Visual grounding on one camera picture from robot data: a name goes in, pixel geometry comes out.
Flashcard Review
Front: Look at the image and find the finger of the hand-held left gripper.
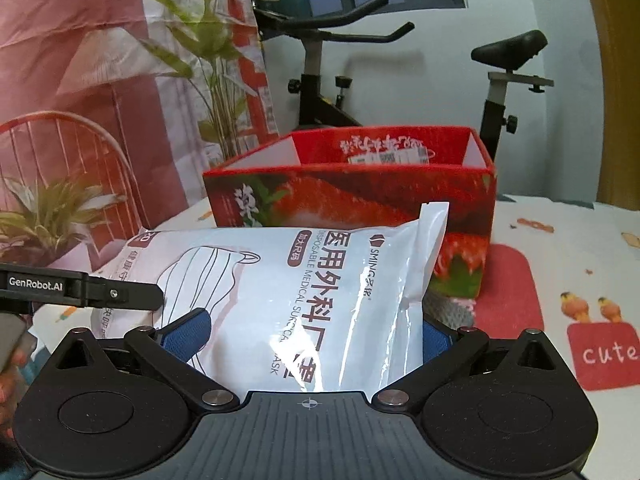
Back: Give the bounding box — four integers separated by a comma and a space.
84, 280, 167, 312

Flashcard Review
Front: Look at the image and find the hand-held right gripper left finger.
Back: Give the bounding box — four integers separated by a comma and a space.
49, 306, 240, 412

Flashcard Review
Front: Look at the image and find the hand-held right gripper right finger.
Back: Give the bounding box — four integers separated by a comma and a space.
373, 317, 564, 414

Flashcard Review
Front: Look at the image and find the white face mask packet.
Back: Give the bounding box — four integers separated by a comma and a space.
90, 201, 451, 394

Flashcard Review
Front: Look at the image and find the red strawberry print box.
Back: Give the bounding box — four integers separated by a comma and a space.
202, 127, 500, 302

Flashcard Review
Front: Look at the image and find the person's left hand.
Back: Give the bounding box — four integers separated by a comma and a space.
0, 350, 34, 407

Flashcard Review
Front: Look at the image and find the white shipping label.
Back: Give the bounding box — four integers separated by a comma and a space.
347, 147, 434, 166

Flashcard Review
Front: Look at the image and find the tall green leafy plant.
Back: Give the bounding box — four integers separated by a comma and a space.
0, 0, 281, 281

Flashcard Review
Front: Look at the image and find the black exercise bike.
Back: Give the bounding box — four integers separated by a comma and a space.
252, 0, 556, 162

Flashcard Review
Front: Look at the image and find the wooden door frame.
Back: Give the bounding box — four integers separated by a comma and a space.
579, 0, 640, 208

